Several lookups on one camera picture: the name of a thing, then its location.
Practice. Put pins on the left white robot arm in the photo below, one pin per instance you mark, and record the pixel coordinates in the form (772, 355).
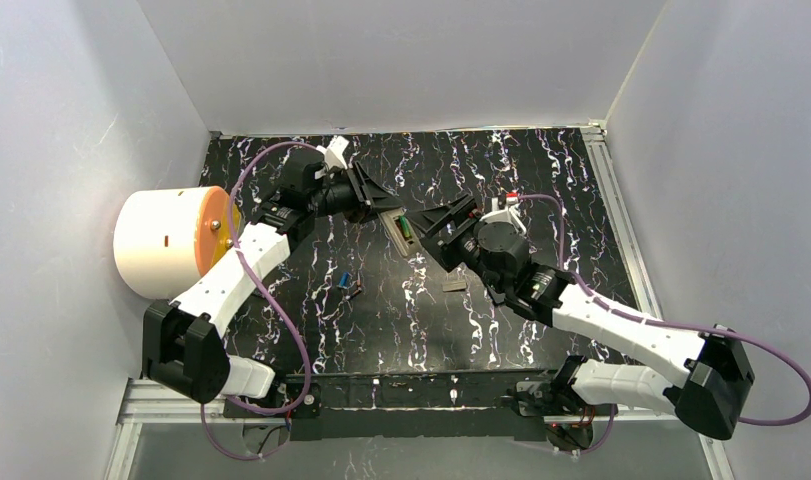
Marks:
(183, 347)

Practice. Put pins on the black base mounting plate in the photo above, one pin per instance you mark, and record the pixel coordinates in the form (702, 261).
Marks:
(513, 403)

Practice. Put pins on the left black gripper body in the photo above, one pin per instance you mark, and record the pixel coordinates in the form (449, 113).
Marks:
(360, 187)

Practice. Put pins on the aluminium frame rail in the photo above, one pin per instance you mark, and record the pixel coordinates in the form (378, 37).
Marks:
(162, 435)
(594, 139)

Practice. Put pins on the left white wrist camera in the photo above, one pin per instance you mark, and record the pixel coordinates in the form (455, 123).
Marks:
(335, 152)

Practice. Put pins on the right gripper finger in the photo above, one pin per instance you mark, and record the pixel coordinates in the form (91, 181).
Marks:
(449, 217)
(441, 251)

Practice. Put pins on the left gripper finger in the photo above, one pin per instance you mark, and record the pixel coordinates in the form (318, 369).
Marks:
(371, 196)
(367, 210)

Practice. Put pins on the front aluminium frame rail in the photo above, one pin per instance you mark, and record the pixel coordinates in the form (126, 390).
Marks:
(162, 435)

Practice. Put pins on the right aluminium frame rail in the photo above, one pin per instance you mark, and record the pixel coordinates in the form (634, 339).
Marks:
(594, 139)

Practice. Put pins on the white orange cylinder container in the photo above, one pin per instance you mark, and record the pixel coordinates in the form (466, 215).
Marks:
(166, 240)

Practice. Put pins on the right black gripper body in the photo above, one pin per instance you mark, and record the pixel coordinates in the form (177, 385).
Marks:
(454, 230)

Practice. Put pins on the grey battery cover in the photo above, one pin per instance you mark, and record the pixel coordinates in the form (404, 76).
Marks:
(454, 286)

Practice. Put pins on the white remote control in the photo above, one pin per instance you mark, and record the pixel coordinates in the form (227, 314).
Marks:
(404, 248)

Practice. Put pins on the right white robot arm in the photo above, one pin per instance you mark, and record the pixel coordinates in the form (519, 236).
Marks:
(701, 378)

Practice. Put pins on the green battery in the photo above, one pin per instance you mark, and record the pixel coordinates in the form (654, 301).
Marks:
(404, 228)

